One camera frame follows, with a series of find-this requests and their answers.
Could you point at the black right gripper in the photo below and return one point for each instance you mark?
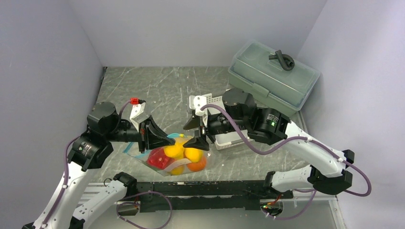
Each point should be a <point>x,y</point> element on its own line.
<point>199,142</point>

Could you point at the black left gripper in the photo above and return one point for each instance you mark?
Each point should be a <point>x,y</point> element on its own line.
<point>150,136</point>

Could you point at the yellow toy fruit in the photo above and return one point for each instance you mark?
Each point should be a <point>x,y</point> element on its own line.
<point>193,154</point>

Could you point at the red toy strawberry with leaves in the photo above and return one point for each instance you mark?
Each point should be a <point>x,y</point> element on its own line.
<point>158,159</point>

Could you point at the white perforated plastic basket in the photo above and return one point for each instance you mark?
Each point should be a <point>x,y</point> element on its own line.
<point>223,141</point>

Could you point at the clear zip top bag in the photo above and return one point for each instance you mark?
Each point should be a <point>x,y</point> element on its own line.
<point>172,160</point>

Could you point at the orange toy tangerine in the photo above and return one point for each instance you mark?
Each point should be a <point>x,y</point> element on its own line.
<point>197,166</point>

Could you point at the yellow toy lemon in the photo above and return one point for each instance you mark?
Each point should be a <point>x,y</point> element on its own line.
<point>175,151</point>

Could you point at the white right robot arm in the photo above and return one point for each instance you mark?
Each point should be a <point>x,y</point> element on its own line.
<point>326,169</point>

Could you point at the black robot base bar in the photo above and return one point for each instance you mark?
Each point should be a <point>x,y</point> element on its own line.
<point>193,195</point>

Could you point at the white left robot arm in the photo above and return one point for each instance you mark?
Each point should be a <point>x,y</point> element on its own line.
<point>86,154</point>

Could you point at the green storage box clear lid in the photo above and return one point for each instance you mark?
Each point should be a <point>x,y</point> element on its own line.
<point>285,86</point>

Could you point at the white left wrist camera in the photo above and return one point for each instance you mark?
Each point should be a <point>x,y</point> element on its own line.
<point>138,113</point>

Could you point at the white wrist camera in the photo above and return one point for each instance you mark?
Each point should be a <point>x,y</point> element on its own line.
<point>138,113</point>
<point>196,103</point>

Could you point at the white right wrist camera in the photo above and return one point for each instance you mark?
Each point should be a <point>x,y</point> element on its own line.
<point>196,103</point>

